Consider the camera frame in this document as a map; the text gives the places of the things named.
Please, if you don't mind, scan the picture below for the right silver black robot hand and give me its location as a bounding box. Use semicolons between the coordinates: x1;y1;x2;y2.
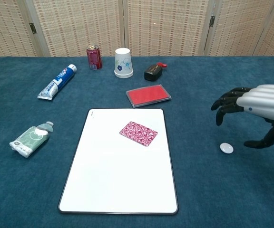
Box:
210;85;274;149

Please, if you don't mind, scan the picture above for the small white round disc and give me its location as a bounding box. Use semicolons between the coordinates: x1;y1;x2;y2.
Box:
219;142;234;153

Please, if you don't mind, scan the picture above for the pink patterned card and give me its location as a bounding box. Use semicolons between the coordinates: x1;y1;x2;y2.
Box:
119;121;159;148

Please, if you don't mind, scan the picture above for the white magnetic board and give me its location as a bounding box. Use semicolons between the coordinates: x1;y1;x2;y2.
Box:
58;108;179;216

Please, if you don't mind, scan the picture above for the blue table cloth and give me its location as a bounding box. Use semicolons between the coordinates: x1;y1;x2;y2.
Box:
0;56;274;228

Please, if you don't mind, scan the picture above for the black ink bottle red cap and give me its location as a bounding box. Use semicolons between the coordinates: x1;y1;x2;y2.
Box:
144;62;168;82

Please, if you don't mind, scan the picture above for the red ink stamp pad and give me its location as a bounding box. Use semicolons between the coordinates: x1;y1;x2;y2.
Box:
126;84;172;108

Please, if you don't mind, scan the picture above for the white floral paper cup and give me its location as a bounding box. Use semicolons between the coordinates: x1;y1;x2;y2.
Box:
114;47;134;79

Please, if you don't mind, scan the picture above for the red soda can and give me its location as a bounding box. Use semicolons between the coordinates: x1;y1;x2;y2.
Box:
86;44;103;71

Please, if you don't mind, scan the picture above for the blue white toothpaste tube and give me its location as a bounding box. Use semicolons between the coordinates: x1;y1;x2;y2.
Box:
37;64;78;101

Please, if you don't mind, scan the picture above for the green white tube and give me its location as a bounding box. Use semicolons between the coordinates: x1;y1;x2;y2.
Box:
9;121;54;159

